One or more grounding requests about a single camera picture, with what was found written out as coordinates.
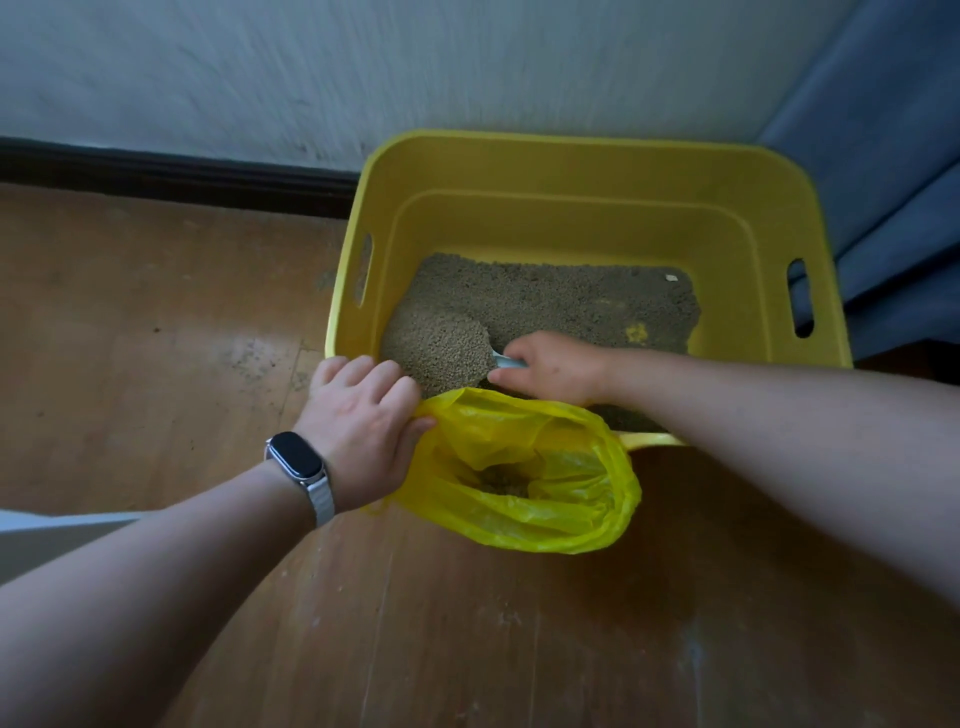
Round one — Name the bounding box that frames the person's left forearm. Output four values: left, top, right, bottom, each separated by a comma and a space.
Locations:
0, 459, 318, 728

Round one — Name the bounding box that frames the black smartwatch with silver band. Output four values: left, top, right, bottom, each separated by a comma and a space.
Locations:
264, 431, 337, 529

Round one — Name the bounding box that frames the person's left hand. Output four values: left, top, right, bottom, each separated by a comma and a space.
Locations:
291, 354, 437, 516

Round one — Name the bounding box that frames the dark baseboard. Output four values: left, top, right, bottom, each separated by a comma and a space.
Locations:
0, 135, 362, 221

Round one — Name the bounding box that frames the person's right forearm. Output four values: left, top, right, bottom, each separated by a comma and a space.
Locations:
604, 347, 960, 610

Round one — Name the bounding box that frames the yellow plastic litter box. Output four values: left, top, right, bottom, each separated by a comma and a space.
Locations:
324, 129, 854, 452

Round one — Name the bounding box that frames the yellow plastic bag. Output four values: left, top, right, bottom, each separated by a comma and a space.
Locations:
363, 387, 643, 555

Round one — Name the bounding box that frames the blue curtain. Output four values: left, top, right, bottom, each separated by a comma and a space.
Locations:
757, 0, 960, 363

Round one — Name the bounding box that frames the grey-brown cat litter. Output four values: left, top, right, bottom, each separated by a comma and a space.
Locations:
378, 253, 702, 434

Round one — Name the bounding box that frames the person's right hand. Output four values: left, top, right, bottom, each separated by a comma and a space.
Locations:
486, 330, 618, 408

